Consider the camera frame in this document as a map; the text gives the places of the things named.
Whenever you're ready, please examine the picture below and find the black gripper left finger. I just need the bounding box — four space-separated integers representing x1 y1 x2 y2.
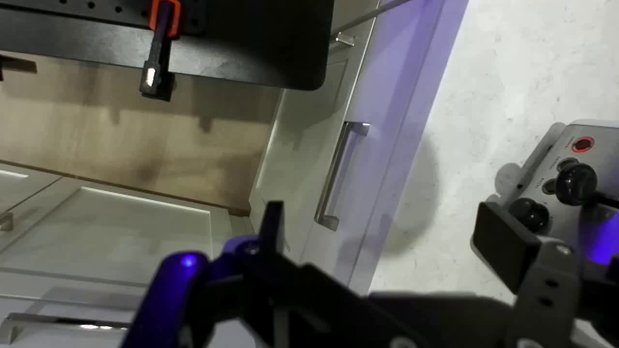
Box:
192 200 414 348

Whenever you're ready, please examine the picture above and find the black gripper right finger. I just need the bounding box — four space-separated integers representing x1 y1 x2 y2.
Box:
470 200 582 348

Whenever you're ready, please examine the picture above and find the silver two-slot toaster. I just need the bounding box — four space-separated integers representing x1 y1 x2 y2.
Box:
480 119 619 272

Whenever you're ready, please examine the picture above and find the black toaster lever knob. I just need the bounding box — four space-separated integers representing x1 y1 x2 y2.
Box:
555 160 619 208

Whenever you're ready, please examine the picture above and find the white base cabinet door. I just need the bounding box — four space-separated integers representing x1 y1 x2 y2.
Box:
250 0 472 295

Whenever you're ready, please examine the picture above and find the white drawer front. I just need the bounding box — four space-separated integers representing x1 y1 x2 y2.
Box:
0 160 255 348

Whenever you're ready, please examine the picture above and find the orange and black clamp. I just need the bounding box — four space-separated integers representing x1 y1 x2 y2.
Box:
139 0 184 102

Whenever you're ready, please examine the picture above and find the long steel cabinet handle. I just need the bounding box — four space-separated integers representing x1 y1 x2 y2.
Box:
313 119 372 231

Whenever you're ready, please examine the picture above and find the steel drawer handle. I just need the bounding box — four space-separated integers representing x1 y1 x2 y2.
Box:
0 310 132 343

